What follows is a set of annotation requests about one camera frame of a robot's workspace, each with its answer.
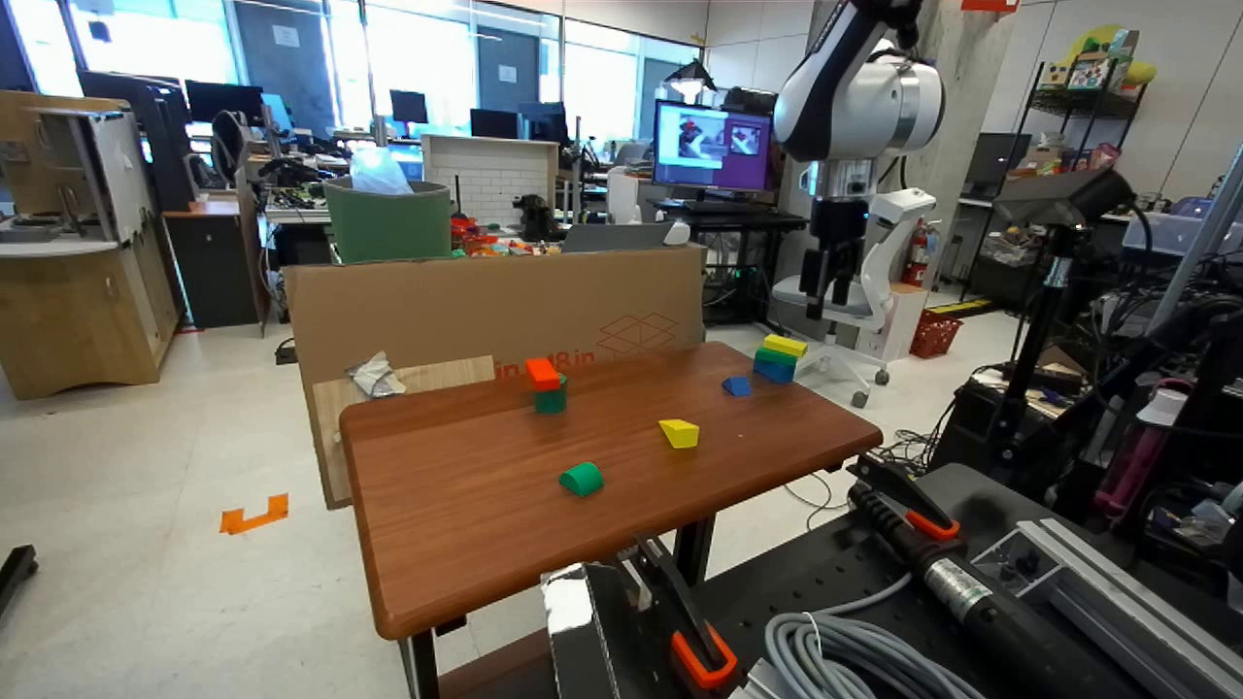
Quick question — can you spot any green block under yellow bar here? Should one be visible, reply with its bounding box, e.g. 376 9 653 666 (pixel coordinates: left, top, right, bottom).
754 348 802 370

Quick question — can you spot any orange bar block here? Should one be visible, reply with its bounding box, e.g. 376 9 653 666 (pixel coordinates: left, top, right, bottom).
526 359 565 394

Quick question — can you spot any blue base block of tower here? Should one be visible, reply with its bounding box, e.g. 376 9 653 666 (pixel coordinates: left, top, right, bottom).
754 361 798 383

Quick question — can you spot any flat blue square block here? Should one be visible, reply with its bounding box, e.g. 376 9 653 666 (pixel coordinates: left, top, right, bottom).
721 377 754 398

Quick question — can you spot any computer monitor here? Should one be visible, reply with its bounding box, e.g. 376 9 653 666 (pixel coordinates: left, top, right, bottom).
653 101 774 193

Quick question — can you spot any green cylinder block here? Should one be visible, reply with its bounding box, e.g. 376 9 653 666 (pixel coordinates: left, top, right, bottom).
531 390 569 414

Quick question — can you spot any small green half-round block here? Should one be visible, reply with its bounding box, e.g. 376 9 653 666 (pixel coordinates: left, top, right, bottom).
560 462 605 496

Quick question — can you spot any yellow wedge block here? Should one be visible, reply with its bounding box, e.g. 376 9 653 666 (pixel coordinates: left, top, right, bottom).
655 418 699 451

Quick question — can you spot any black orange clamp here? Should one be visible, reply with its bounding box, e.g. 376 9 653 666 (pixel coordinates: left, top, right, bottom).
850 460 961 543
622 540 737 699

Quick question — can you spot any coiled grey cable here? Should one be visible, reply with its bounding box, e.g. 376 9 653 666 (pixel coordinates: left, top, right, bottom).
729 574 986 699

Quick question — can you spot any wooden cabinet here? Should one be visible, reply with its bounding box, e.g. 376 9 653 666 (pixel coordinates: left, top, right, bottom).
0 88 180 400

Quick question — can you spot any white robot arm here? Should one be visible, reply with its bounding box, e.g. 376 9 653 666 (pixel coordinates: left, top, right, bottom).
768 0 949 342

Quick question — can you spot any large cardboard box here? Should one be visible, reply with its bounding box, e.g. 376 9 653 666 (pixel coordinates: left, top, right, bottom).
288 249 703 510

